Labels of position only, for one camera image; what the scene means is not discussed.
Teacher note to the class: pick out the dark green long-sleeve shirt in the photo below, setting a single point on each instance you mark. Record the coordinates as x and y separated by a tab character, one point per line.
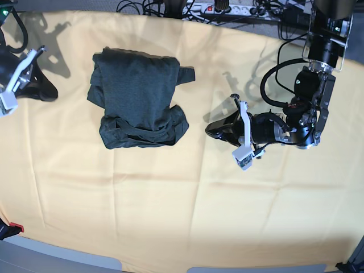
135	90

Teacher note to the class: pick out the black clamp right corner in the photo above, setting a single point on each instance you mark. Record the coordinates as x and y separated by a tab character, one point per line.
355	262

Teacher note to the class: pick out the white power strip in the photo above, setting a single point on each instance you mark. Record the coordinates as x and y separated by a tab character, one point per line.
207	10

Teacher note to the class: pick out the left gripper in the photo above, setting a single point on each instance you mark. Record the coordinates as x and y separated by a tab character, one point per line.
247	131

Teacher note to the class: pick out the red and black clamp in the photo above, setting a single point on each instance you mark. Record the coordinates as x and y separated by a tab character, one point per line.
9	230

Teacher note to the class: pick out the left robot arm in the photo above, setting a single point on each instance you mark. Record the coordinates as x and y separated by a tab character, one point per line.
303	118

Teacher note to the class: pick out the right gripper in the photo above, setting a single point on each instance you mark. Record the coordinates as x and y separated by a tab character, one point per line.
36	85

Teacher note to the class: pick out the yellow table cloth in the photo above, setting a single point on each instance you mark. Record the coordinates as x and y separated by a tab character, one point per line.
169	209

